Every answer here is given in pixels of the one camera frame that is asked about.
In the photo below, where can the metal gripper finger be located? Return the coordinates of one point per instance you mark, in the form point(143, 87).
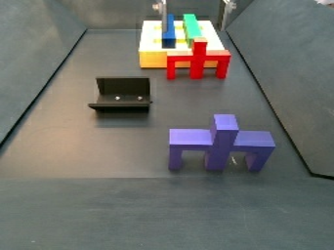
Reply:
point(229, 6)
point(161, 8)

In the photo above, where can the purple three-legged block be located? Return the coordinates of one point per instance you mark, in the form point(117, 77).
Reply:
point(218, 141)

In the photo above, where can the yellow slotted board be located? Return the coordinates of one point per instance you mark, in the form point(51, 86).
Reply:
point(153, 54)

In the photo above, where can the green bar block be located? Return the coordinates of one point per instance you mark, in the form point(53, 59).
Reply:
point(192, 28)

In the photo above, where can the blue bar block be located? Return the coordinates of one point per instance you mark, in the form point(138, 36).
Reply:
point(169, 37)

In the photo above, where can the red three-legged block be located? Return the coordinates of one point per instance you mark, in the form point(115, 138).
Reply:
point(197, 57)

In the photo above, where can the black angle bracket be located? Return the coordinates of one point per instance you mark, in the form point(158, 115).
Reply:
point(122, 93)

